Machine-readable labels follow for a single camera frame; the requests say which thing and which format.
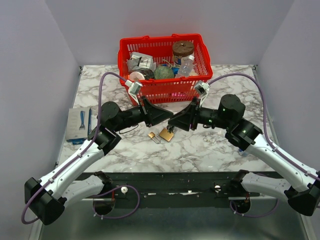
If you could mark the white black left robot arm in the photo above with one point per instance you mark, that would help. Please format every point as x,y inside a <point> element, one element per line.
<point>48,196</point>

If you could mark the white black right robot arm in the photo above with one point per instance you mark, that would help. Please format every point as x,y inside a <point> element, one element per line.
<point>297,185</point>

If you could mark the black tape roll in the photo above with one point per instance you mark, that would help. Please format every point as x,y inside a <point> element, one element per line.
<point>142,74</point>

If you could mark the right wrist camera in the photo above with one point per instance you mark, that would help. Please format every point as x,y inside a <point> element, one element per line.
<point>202,88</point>

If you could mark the red plastic shopping basket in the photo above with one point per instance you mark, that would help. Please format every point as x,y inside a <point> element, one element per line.
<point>160,48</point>

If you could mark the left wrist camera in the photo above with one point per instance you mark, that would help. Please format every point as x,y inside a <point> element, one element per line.
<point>133,89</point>

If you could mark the jar with brown lid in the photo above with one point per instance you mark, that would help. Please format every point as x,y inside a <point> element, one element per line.
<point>181,50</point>

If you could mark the green glitter ball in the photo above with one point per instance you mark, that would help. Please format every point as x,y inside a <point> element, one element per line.
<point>163,72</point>

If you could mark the keys with panda keychain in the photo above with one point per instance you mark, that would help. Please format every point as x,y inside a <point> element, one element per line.
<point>171,129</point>

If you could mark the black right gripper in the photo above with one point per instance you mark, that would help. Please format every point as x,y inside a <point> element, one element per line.
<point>190,115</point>

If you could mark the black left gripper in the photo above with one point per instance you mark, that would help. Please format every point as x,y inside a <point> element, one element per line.
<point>155,114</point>

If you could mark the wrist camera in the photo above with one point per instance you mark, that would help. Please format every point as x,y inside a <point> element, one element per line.
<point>202,88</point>
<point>133,89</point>

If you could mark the large brass padlock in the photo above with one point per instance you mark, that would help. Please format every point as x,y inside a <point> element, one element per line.
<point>165,135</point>

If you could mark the clear plastic bottle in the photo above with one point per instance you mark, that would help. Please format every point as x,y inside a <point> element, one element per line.
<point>186,67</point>

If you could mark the black metal base rail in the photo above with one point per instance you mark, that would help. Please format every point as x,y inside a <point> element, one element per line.
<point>162,190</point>

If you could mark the blue razor package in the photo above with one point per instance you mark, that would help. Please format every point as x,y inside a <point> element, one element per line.
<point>78,125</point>

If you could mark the small brass padlock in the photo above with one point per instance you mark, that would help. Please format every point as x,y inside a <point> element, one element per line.
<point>154,137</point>

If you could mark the red bull can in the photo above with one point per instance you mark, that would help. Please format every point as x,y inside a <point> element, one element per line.
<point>242,152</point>

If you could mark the grey foil pouch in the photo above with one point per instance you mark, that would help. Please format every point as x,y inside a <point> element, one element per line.
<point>138,61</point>

